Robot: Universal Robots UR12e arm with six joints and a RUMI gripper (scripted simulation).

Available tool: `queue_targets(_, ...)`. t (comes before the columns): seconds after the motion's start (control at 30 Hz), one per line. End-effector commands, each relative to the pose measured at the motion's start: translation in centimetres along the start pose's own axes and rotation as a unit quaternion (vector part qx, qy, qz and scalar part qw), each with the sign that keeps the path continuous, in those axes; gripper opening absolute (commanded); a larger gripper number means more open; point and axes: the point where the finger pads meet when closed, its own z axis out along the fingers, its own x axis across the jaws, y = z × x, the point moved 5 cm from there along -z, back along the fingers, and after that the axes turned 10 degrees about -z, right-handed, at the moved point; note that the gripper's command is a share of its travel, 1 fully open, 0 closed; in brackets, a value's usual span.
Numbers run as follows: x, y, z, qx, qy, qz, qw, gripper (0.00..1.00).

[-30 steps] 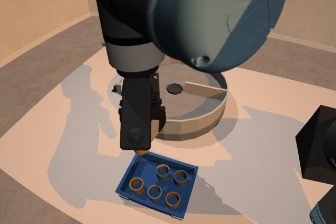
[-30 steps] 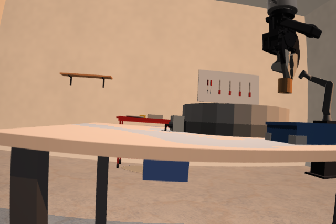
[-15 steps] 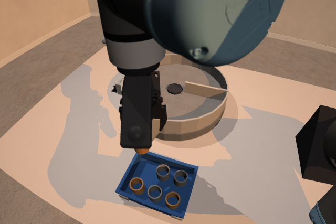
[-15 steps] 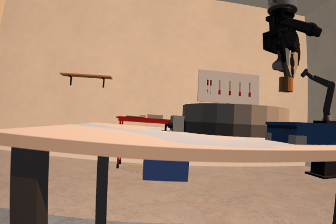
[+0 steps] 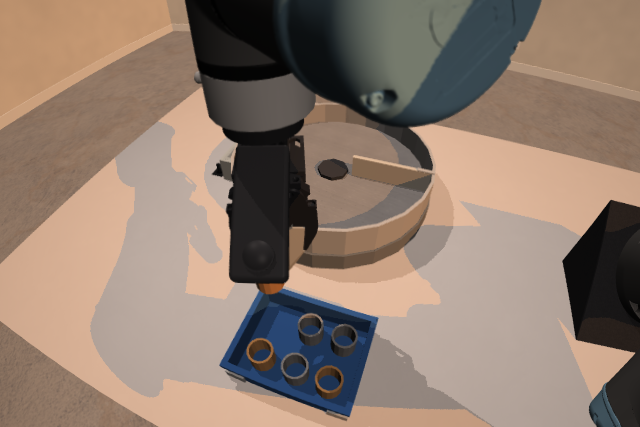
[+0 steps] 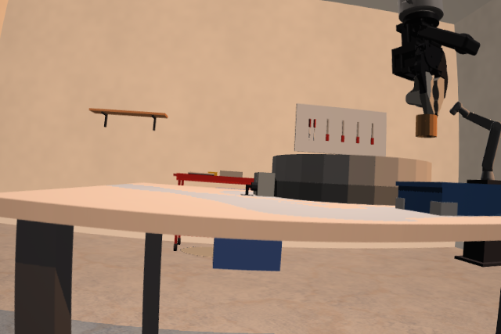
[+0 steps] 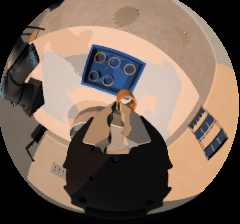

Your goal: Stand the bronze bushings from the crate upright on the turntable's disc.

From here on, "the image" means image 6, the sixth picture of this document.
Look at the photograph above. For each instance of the blue open crate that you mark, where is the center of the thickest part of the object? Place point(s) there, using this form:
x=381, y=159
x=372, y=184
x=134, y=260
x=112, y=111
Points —
x=449, y=198

